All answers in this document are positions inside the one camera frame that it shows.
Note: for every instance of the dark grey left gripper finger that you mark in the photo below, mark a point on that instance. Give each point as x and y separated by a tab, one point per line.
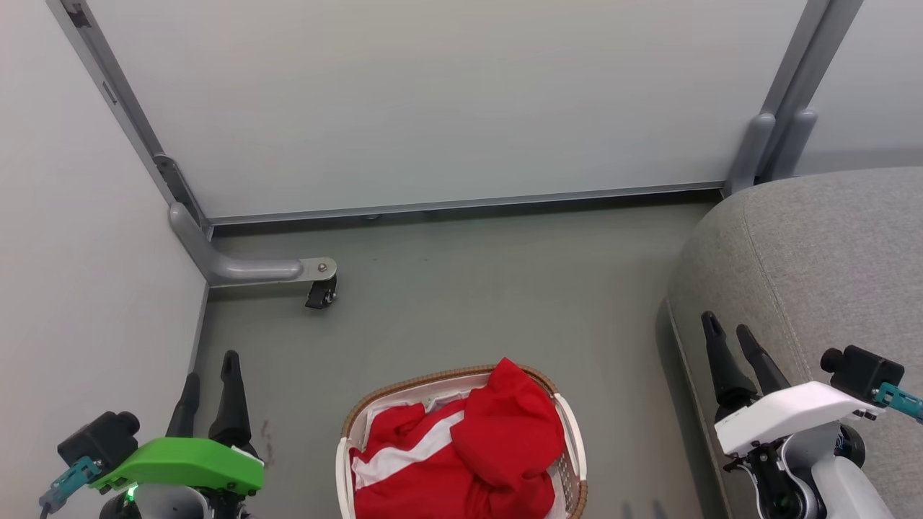
231	404
186	414

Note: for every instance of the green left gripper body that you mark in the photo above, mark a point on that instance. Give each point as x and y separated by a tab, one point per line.
187	461

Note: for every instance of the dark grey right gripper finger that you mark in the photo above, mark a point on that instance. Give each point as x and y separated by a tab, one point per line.
725	375
764	371

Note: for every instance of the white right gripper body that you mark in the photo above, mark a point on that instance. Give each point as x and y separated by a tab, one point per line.
786	414

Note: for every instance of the red and white garment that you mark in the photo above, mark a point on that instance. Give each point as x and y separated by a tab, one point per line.
505	447

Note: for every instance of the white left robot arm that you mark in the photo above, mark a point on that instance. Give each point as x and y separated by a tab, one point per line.
166	504

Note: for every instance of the grey fabric sofa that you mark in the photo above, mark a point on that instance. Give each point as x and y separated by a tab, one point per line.
815	259

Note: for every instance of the white basket liner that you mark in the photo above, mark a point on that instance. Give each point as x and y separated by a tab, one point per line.
343	476

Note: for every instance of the grey partition foot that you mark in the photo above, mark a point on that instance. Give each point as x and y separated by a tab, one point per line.
245	270

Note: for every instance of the black caster wheel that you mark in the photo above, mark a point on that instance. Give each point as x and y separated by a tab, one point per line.
321	294

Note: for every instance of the wicker laundry basket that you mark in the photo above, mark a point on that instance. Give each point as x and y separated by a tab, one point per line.
577	497

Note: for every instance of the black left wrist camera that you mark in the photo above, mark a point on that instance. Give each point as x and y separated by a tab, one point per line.
101	438

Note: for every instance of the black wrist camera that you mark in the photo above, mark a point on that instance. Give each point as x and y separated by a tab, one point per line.
101	438
865	371

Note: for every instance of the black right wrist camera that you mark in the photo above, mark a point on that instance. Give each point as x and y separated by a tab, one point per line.
865	371

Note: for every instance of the grey rounded post foot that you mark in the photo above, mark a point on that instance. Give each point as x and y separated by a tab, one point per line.
750	155
797	144

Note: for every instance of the grey partition bottom rail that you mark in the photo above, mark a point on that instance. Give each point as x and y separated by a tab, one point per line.
469	204

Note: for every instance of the grey partition double post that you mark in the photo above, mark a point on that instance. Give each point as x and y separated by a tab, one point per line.
800	65

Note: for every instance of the grey partition corner post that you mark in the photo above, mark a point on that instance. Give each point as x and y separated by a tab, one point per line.
119	94

